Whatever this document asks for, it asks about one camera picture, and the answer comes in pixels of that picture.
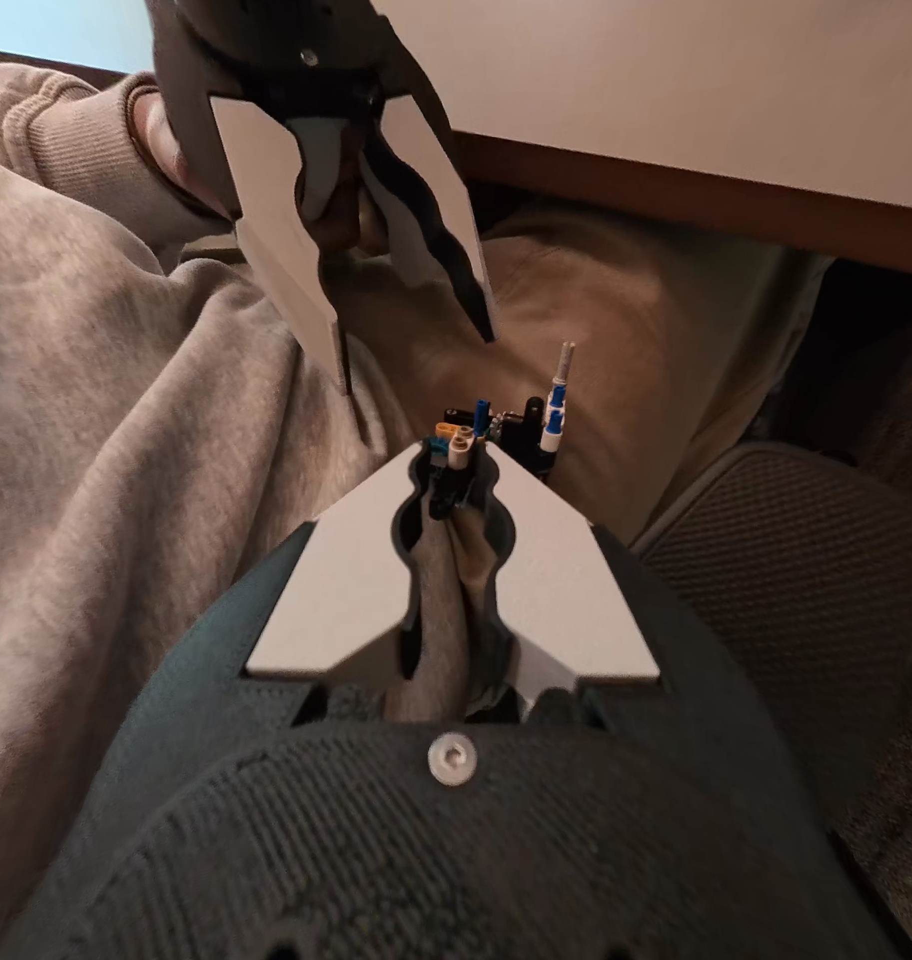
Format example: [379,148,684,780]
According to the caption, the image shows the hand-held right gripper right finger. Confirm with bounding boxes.
[478,442,663,723]

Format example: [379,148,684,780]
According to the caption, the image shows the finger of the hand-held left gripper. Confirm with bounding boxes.
[360,93,499,345]
[208,94,352,397]

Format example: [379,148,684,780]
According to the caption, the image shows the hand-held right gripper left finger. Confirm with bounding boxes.
[244,441,436,684]

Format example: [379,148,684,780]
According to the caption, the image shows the multicoloured lego gear assembly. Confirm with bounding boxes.
[424,341,578,524]

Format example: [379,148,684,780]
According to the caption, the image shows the person's left forearm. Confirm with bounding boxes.
[0,63,235,249]

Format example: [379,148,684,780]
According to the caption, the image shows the person's left hand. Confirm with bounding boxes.
[129,93,391,258]

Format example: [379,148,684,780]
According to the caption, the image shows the black office chair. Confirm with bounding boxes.
[632,441,912,834]

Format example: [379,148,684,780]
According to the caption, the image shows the person's grey sweatshirt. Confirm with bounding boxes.
[0,150,517,939]

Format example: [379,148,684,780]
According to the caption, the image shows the person's beige pants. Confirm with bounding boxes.
[328,210,835,549]

